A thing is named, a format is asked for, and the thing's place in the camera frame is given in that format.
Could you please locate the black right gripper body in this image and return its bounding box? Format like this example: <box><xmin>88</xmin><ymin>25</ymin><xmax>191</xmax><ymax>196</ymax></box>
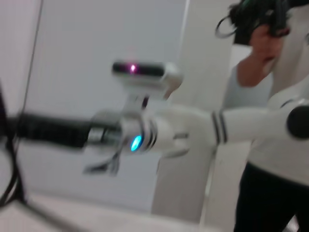
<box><xmin>19</xmin><ymin>113</ymin><xmax>90</xmax><ymax>150</ymax></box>

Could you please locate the person's bare forearm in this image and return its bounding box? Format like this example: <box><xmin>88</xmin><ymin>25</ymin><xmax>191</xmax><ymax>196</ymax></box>
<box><xmin>238</xmin><ymin>43</ymin><xmax>280</xmax><ymax>87</ymax></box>

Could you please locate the person's hand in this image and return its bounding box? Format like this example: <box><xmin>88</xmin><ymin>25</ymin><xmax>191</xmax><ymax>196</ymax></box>
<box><xmin>251</xmin><ymin>23</ymin><xmax>284</xmax><ymax>50</ymax></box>

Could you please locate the person in white shirt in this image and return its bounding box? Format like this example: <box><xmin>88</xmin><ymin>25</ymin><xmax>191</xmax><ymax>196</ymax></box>
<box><xmin>223</xmin><ymin>64</ymin><xmax>309</xmax><ymax>232</ymax></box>

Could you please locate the black handheld controller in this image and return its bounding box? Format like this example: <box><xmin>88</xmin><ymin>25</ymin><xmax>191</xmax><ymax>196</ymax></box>
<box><xmin>216</xmin><ymin>0</ymin><xmax>292</xmax><ymax>45</ymax></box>

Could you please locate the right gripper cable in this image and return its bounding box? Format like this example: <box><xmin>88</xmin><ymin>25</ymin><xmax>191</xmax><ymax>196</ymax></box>
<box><xmin>83</xmin><ymin>148</ymin><xmax>121</xmax><ymax>176</ymax></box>

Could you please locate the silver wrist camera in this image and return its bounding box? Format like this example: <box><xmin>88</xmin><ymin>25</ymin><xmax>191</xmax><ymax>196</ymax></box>
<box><xmin>112</xmin><ymin>60</ymin><xmax>184</xmax><ymax>100</ymax></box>

